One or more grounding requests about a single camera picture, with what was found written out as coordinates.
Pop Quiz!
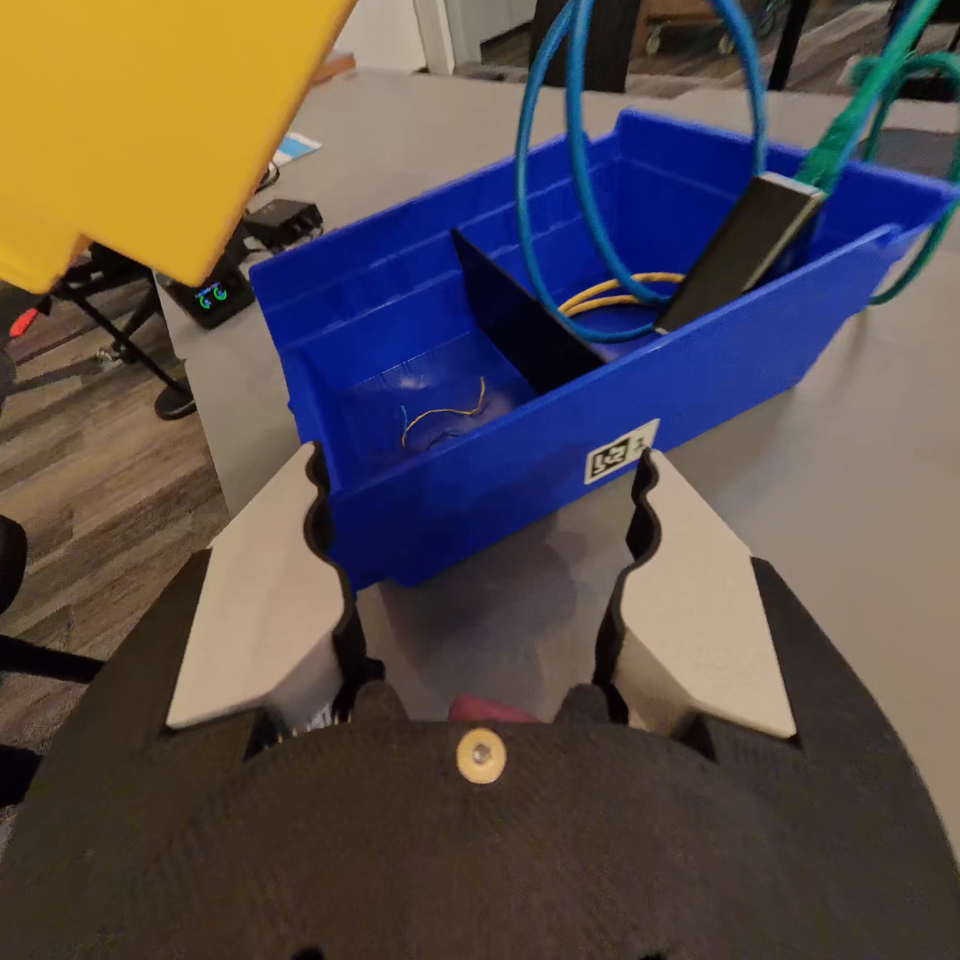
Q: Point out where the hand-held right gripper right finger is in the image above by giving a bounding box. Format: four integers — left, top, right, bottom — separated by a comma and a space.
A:
591, 448, 798, 740

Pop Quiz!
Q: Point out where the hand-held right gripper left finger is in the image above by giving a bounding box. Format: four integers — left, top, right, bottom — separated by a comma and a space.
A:
165, 441, 385, 730

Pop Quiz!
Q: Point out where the blue plastic bin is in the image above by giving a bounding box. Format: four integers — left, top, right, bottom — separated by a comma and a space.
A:
247, 108, 960, 590

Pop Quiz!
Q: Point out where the black tripod stand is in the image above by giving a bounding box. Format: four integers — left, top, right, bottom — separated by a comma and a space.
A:
0, 243, 200, 421

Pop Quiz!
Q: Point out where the black office chair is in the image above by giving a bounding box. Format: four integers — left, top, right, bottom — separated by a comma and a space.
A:
0, 348, 106, 811

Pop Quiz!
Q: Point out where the black charger with display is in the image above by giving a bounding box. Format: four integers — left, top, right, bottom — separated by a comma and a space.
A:
161, 262, 256, 331

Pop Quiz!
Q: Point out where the black bin divider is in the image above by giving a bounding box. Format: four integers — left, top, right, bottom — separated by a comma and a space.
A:
450, 227, 607, 395

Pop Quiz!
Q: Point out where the white blue paper leaflet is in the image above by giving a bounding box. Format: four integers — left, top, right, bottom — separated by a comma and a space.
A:
270, 131, 324, 168

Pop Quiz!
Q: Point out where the yellow plastic panel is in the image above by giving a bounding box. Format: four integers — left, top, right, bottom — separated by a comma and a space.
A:
0, 0, 357, 295

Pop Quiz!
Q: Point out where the black table leg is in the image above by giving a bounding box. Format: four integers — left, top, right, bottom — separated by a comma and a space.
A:
766, 0, 815, 91

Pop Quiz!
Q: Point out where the orange yellow wire scrap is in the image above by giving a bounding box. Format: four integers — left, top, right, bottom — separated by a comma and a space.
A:
401, 376, 487, 449

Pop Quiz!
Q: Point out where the yellow ethernet cable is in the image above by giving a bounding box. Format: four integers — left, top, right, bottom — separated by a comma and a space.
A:
558, 271, 687, 318

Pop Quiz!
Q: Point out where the black network switch box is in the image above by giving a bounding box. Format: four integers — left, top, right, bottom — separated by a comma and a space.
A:
654, 172, 826, 335

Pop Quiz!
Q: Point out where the black camera battery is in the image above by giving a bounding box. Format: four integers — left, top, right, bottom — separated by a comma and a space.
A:
243, 198, 325, 252

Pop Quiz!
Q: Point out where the blue ethernet cable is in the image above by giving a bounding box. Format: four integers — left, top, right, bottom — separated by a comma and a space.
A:
513, 0, 770, 345

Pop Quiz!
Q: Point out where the green ethernet cable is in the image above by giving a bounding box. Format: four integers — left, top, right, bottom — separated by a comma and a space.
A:
795, 0, 960, 307

